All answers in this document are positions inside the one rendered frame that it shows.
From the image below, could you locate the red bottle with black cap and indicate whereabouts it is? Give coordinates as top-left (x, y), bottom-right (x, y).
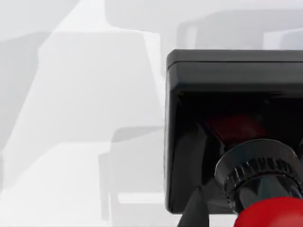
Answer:
top-left (214, 139), bottom-right (303, 227)

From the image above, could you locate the black square bin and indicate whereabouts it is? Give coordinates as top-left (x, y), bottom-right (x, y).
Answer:
top-left (164, 49), bottom-right (303, 215)

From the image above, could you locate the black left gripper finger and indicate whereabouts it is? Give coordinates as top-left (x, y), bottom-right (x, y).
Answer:
top-left (177, 185), bottom-right (211, 227)

